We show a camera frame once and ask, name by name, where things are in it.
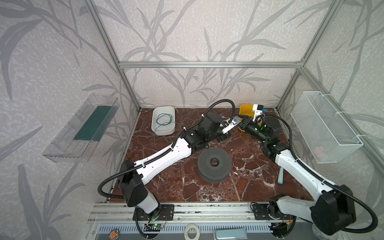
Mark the grey perforated spool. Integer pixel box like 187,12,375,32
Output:
198,147,233,184

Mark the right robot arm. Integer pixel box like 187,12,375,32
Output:
239,115,379,236

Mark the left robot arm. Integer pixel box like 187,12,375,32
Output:
98,99,236,215

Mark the yellow plastic bin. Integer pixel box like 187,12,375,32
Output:
239,104,263,125

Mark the white plastic bin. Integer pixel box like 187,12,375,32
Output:
151,106,176,136

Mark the light blue spatula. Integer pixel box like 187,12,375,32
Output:
278,167,284,184

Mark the light blue box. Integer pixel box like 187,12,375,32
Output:
214,229,248,240

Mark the white tape roll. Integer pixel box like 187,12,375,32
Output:
184,224,201,240

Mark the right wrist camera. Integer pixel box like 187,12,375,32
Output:
252,104,267,119

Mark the green cable coil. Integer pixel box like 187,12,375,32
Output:
155,112,174,127

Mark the white wire basket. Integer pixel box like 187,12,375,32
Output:
291,91,364,164

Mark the aluminium mounting rail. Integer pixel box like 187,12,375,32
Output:
87,202,290,224

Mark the clear wall shelf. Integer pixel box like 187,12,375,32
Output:
43,94,120,163

